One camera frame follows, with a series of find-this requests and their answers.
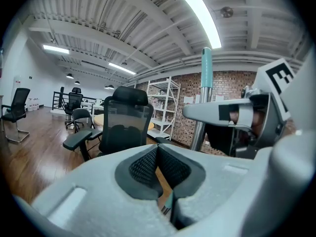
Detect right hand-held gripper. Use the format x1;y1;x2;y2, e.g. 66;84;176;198
182;47;316;159

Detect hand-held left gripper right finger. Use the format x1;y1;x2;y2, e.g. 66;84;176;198
158;144;271;237

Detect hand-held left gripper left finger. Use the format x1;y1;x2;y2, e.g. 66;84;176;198
32;144;177;237

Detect teal-handled metal mop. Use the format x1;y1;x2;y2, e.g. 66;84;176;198
161;47;213;216

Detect person's right hand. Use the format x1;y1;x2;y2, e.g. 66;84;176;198
229;110;266;138

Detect white metal shelf rack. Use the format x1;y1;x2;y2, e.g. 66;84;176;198
147;77;181;141

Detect round wooden table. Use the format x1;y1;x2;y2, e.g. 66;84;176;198
94;114;155;131

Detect black mesh headrest office chair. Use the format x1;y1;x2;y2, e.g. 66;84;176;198
63;85;178;163

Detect black folding chair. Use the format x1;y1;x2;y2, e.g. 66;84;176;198
72;108;103;143

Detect white table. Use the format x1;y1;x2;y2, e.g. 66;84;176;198
81;99;105;116

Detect black wheeled office chair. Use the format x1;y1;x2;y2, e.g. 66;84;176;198
64;87;84;130

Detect long ceiling light panel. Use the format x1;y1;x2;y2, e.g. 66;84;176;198
179;0;222;50
43;44;70;55
108;62;137;76

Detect black metal railing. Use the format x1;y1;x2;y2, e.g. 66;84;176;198
52;86;96;110

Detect white plastic jugs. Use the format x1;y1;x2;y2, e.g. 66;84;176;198
27;97;40;112

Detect black cantilever mesh chair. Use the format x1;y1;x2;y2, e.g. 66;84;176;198
1;87;31;143

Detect white wall cable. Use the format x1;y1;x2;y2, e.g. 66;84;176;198
177;111;196;137

